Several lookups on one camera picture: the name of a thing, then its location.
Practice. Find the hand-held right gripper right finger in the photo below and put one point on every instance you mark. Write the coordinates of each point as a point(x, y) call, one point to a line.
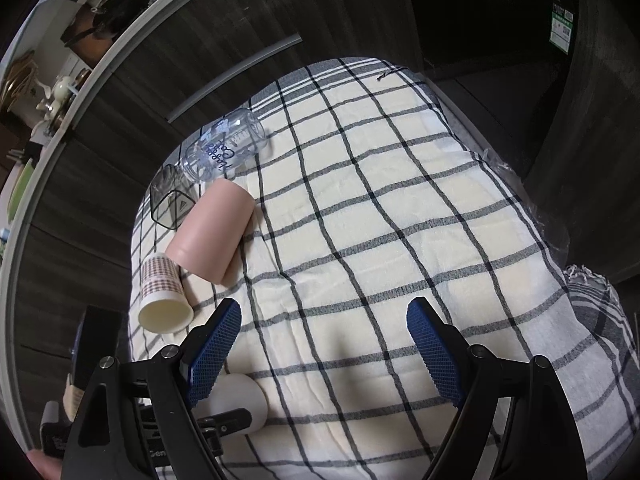
point(434, 355)

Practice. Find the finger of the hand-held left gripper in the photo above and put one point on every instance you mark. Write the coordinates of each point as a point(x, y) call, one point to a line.
point(227, 421)

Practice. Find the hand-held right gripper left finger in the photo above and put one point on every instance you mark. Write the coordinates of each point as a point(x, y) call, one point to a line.
point(215, 355)

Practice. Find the white cup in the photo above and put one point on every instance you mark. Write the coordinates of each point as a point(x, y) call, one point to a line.
point(245, 395)

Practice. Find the brown patterned paper cup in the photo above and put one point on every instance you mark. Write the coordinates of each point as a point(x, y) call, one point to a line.
point(162, 300)

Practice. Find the pink cup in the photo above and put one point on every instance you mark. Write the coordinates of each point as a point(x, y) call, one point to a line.
point(210, 232)

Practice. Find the dark transparent plastic cup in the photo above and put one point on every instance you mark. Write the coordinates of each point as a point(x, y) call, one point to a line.
point(167, 200)

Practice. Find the person's left hand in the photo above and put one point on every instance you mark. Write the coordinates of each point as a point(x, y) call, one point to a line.
point(45, 467)

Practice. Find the checked white cloth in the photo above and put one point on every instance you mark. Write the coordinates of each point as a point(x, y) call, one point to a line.
point(380, 240)

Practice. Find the green plate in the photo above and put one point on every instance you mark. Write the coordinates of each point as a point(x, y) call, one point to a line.
point(20, 190)

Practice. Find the clear plastic sheet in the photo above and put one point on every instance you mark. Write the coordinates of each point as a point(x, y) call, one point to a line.
point(540, 205)

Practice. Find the clear plastic baby bottle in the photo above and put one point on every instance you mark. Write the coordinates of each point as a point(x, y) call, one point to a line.
point(225, 145)

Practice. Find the white teapot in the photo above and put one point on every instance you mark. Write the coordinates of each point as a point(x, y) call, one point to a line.
point(61, 87)

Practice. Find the copper pot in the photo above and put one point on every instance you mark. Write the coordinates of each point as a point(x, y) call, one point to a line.
point(87, 30)

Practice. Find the black wok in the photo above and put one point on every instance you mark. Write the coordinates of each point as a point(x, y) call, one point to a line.
point(122, 2)

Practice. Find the dark built-in appliance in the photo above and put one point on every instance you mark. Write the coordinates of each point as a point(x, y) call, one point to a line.
point(490, 15)

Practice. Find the green label sticker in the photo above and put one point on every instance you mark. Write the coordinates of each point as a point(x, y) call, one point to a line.
point(562, 27)

